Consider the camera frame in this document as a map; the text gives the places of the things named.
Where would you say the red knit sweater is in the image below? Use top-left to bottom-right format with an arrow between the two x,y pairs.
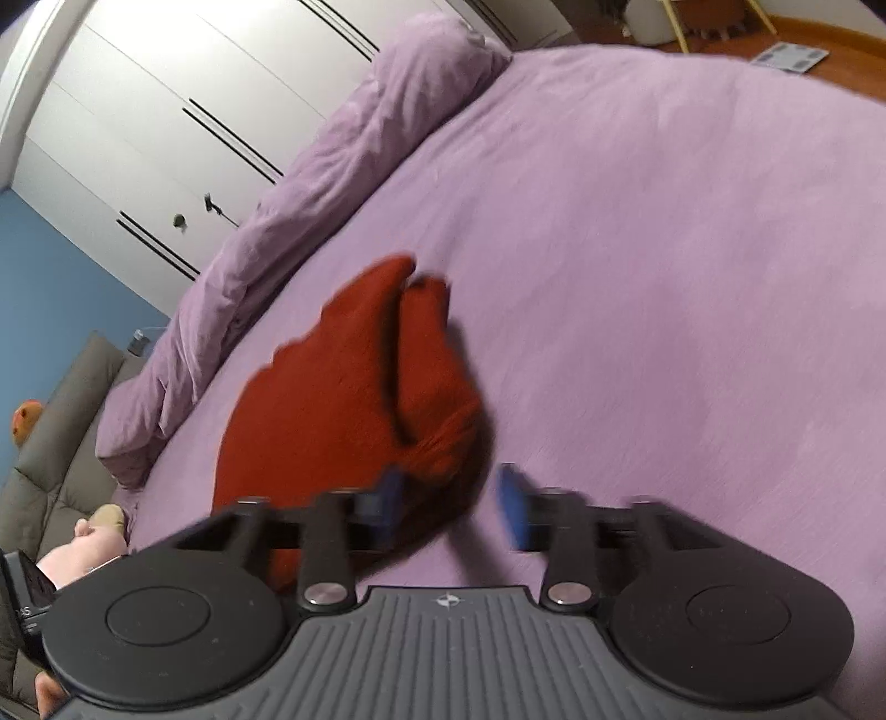
211,255 -> 499,593

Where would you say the bed with purple sheet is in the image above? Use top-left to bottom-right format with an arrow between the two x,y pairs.
125,42 -> 886,720

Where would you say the white wardrobe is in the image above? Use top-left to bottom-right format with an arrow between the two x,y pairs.
0,0 -> 575,285

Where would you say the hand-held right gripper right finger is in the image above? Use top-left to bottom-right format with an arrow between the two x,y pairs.
498,462 -> 700,614

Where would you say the bathroom scale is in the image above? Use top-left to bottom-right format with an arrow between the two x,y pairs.
751,42 -> 828,74

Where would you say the rolled purple duvet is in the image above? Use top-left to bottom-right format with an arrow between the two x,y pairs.
95,14 -> 513,492

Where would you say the red round stool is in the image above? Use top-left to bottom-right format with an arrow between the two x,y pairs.
692,0 -> 752,44

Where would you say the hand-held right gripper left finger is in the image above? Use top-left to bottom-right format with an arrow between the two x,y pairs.
173,465 -> 406,614

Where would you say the grey padded headboard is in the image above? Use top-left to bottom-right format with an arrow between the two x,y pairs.
0,331 -> 150,555

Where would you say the white bin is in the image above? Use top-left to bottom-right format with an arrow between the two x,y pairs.
623,0 -> 676,43

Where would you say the yellow-legged side table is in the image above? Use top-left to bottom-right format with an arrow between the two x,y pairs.
661,0 -> 780,53

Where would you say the pink plush toy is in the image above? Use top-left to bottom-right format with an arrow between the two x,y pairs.
34,504 -> 129,589

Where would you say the orange plush toy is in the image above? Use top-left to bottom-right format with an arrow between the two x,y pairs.
10,399 -> 44,448

